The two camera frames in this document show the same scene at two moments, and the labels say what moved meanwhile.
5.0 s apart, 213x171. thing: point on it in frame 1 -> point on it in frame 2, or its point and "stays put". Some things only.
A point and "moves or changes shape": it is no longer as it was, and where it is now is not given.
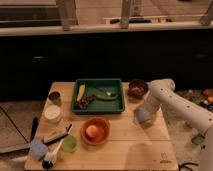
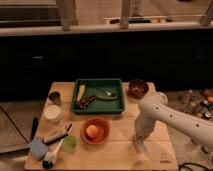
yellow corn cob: (81, 92) stays put
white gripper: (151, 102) -> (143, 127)
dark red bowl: (137, 88) stays put
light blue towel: (140, 115) moves or changes shape
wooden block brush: (55, 130) stays put
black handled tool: (35, 124) stays put
